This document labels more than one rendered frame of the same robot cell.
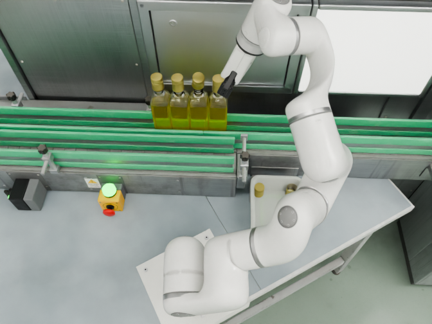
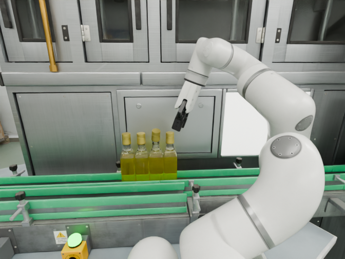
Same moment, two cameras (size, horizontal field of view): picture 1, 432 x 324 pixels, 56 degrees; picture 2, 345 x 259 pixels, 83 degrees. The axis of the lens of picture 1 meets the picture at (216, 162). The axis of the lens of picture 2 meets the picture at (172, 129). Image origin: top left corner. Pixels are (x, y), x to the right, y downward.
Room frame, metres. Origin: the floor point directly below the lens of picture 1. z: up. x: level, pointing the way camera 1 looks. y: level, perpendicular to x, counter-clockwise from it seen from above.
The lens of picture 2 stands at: (0.07, 0.07, 1.41)
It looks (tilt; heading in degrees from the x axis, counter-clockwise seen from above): 18 degrees down; 354
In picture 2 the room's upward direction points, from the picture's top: straight up
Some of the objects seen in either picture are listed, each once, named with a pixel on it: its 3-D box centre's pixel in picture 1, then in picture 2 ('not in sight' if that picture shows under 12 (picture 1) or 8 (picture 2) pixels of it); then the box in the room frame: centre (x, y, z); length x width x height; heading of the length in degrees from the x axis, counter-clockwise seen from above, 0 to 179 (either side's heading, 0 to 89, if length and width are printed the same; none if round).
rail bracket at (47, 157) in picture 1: (47, 166); (19, 214); (0.67, 0.52, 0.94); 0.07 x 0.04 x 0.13; 178
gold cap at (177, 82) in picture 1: (177, 82); (141, 138); (0.82, 0.11, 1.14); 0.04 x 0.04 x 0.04
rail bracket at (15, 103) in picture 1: (20, 103); (19, 176); (0.92, 0.67, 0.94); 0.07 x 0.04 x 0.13; 178
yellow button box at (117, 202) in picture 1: (112, 198); (76, 251); (0.64, 0.35, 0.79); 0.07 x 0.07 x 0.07; 88
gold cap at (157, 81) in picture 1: (157, 81); (126, 138); (0.83, 0.17, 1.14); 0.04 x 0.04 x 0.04
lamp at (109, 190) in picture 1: (108, 189); (74, 239); (0.64, 0.35, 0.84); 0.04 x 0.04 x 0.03
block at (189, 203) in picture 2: (241, 171); (192, 214); (0.71, -0.08, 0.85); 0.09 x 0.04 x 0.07; 178
